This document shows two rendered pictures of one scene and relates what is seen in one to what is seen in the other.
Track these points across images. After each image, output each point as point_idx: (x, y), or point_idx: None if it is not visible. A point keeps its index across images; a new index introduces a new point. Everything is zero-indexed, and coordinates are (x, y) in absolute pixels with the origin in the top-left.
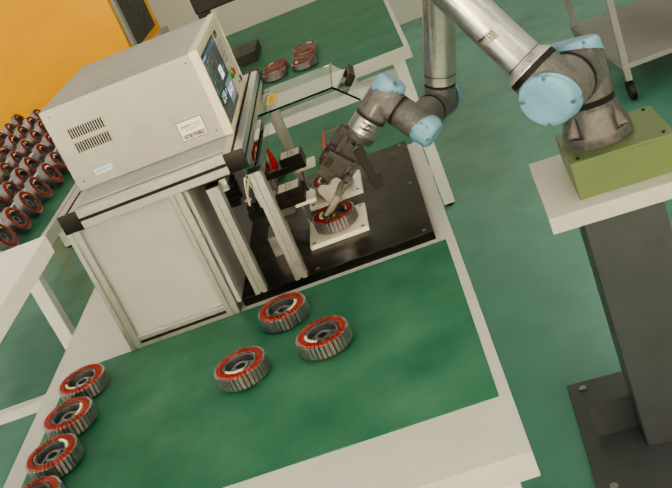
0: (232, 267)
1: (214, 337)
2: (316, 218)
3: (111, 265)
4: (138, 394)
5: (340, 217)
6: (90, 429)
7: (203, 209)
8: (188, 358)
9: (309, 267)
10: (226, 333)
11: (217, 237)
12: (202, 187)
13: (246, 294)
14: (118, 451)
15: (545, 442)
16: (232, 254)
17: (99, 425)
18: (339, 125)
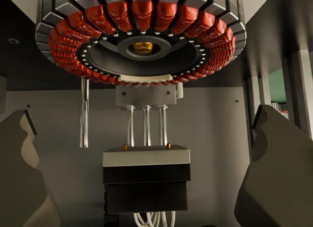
0: (224, 118)
1: (269, 84)
2: (156, 84)
3: None
4: (276, 96)
5: (234, 46)
6: (278, 101)
7: (234, 205)
8: (275, 90)
9: (289, 48)
10: (278, 81)
11: (229, 163)
12: (193, 222)
13: (240, 85)
14: None
15: None
16: (198, 123)
17: (281, 100)
18: None
